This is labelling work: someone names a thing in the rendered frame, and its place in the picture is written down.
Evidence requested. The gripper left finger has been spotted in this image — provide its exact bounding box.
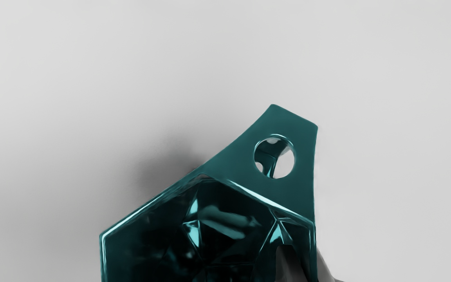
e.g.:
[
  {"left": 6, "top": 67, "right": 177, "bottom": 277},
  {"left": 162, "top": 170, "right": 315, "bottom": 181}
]
[{"left": 275, "top": 244, "right": 304, "bottom": 282}]

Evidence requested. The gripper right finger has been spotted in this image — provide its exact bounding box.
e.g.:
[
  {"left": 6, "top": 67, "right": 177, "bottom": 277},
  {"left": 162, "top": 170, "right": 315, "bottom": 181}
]
[{"left": 317, "top": 251, "right": 346, "bottom": 282}]

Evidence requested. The teal faceted mug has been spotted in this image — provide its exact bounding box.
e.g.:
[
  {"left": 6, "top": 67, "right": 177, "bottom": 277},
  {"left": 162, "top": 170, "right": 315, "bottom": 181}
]
[{"left": 99, "top": 104, "right": 319, "bottom": 282}]

